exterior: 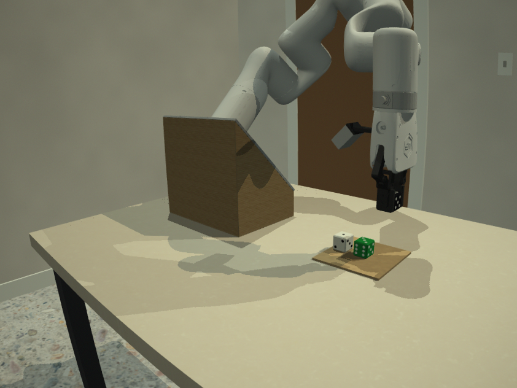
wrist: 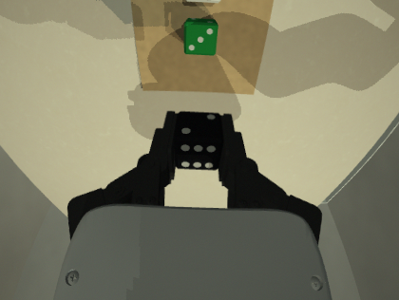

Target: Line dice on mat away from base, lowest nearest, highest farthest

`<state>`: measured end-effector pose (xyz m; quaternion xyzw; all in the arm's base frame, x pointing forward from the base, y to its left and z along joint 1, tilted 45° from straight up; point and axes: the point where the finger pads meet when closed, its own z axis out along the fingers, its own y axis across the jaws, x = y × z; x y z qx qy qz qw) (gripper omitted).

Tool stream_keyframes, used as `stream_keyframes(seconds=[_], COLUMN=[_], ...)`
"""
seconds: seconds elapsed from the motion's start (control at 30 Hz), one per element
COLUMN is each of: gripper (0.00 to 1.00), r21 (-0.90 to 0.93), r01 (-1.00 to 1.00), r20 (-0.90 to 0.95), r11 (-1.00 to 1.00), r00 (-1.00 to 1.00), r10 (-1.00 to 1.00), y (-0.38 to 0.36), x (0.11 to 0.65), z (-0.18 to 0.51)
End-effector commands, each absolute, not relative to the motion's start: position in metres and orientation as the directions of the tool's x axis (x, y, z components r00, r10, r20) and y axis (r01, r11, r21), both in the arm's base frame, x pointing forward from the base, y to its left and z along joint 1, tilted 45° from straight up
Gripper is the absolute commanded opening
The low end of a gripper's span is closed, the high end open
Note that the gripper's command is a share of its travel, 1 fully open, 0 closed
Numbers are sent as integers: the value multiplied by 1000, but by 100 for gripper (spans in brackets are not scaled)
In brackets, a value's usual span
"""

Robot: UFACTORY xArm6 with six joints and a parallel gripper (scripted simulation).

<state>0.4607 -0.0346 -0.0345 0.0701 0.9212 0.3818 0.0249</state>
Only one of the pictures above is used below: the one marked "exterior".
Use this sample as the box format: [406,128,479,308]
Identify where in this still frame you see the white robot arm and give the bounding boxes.
[212,0,421,131]

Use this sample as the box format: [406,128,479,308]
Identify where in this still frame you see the green die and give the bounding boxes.
[353,237,375,259]

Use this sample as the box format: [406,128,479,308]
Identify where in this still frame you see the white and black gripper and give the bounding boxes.
[370,107,418,213]

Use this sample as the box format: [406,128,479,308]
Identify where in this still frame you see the tan flat mat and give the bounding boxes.
[312,237,411,281]

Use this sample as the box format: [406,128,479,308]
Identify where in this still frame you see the black die with white pips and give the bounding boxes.
[393,191,402,212]

